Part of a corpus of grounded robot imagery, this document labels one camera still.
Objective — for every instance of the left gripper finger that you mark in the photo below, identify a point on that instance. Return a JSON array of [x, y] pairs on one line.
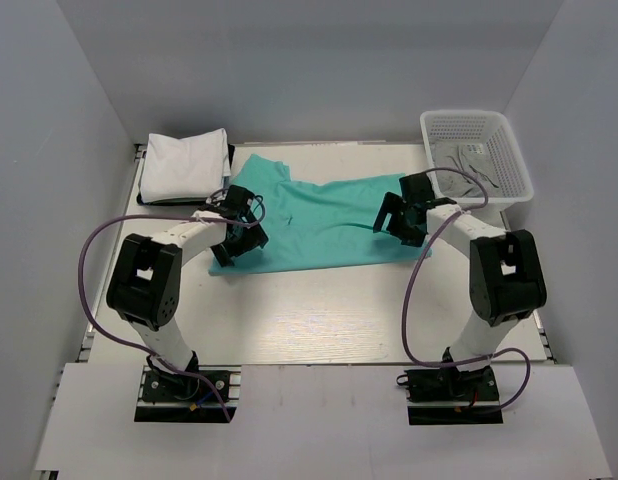
[[250, 238], [225, 253]]

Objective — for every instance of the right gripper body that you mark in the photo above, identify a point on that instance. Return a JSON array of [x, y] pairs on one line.
[[408, 206]]

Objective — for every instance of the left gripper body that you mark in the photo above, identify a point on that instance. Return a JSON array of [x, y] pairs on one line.
[[250, 219]]

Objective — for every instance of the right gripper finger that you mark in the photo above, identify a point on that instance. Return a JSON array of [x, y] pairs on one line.
[[409, 236], [389, 215]]

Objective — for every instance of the teal t-shirt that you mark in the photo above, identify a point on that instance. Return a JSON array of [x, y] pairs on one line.
[[313, 226]]

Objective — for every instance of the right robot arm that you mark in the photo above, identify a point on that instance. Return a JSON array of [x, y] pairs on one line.
[[506, 282]]

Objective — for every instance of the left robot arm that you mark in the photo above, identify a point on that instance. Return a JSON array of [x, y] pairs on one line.
[[144, 289]]

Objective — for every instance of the folded dark t-shirt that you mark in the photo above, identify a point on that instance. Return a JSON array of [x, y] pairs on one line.
[[185, 201]]

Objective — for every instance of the folded white t-shirt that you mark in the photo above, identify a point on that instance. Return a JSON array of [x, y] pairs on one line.
[[184, 169]]

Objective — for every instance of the grey t-shirt in basket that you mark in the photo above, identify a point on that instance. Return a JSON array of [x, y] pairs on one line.
[[472, 159]]

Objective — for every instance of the white plastic basket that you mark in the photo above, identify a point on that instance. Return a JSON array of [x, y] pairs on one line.
[[494, 131]]

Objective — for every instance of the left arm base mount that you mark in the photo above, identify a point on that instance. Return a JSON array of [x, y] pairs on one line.
[[163, 399]]

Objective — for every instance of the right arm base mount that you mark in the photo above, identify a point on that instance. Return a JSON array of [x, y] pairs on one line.
[[447, 397]]

